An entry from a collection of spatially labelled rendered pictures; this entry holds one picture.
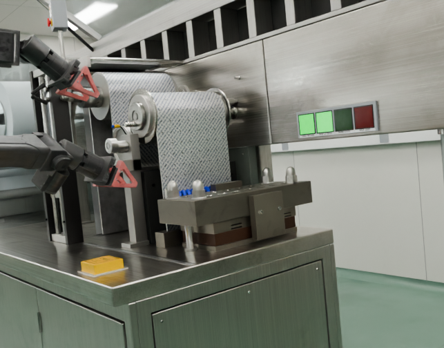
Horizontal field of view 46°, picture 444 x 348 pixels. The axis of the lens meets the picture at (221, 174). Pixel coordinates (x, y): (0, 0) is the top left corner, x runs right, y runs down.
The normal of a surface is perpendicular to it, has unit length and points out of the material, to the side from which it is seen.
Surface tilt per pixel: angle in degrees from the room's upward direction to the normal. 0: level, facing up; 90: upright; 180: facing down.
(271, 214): 90
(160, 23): 90
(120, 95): 92
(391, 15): 90
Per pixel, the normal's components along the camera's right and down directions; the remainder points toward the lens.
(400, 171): -0.77, 0.11
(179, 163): 0.62, -0.02
